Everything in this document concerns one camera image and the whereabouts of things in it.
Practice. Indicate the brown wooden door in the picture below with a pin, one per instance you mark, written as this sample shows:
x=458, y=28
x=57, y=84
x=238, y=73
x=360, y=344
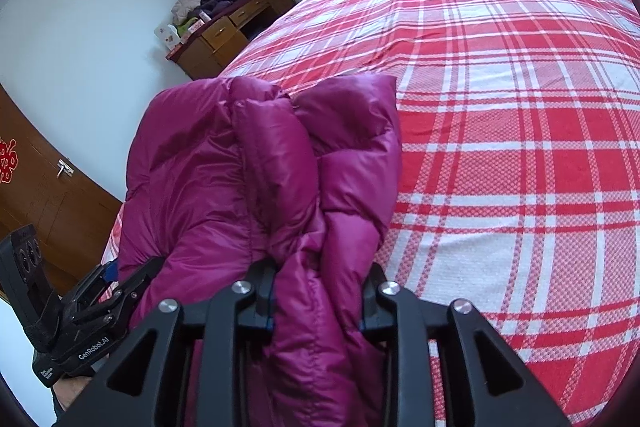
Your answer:
x=73, y=216

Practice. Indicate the brown wooden desk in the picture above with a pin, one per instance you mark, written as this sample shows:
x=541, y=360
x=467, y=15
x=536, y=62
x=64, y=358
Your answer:
x=210, y=48

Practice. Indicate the person left hand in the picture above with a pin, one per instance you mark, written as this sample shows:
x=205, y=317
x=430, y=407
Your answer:
x=67, y=390

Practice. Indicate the magenta puffer jacket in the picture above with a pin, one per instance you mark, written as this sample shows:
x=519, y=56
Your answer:
x=224, y=172

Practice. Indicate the red plaid bed sheet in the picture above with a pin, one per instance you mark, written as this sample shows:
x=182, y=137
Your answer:
x=519, y=182

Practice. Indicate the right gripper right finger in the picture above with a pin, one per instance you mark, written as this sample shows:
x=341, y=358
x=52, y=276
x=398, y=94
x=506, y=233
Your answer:
x=453, y=352

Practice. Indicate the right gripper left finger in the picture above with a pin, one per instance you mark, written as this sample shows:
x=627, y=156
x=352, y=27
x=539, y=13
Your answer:
x=185, y=365

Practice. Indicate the clutter pile on desk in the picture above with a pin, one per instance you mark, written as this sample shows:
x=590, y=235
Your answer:
x=183, y=15

